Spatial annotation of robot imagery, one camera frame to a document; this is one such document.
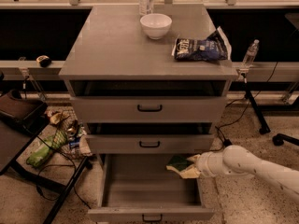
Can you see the grey open bottom drawer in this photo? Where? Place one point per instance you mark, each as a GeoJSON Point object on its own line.
{"type": "Point", "coordinates": [138, 187]}

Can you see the green and yellow sponge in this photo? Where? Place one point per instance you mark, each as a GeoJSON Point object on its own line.
{"type": "Point", "coordinates": [179, 165]}

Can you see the wire basket of items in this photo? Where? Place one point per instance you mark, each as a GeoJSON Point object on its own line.
{"type": "Point", "coordinates": [69, 135]}

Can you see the black tape measure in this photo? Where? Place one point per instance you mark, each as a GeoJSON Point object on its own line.
{"type": "Point", "coordinates": [43, 60]}

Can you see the dark blue chip bag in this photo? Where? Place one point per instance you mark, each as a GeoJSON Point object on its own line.
{"type": "Point", "coordinates": [215, 47]}

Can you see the grey drawer cabinet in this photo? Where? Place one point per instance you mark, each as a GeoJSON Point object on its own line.
{"type": "Point", "coordinates": [112, 57]}

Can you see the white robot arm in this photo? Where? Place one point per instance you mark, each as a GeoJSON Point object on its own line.
{"type": "Point", "coordinates": [238, 161]}

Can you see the white ceramic bowl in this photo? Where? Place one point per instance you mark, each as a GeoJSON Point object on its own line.
{"type": "Point", "coordinates": [155, 25]}

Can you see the clear plastic water bottle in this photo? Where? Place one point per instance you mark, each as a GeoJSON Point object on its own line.
{"type": "Point", "coordinates": [251, 54]}

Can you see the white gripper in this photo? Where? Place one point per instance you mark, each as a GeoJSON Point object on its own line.
{"type": "Point", "coordinates": [206, 165]}

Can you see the black power adapter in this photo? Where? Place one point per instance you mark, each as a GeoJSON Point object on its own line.
{"type": "Point", "coordinates": [227, 142]}

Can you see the grey top drawer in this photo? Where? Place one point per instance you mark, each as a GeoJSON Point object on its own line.
{"type": "Point", "coordinates": [148, 109]}

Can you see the green snack bag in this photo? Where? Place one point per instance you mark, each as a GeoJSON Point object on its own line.
{"type": "Point", "coordinates": [47, 147]}

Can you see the grey middle drawer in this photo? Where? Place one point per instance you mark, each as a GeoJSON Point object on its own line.
{"type": "Point", "coordinates": [148, 143]}

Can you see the black chair base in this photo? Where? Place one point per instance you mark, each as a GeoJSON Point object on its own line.
{"type": "Point", "coordinates": [280, 138]}

